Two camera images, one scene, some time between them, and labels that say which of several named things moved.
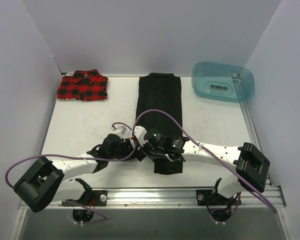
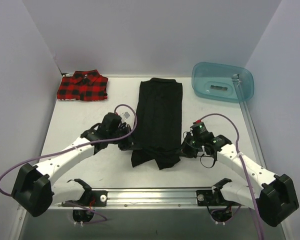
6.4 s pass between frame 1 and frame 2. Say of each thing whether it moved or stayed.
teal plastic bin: stayed
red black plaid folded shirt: stayed
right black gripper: moved
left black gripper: moved
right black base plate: stayed
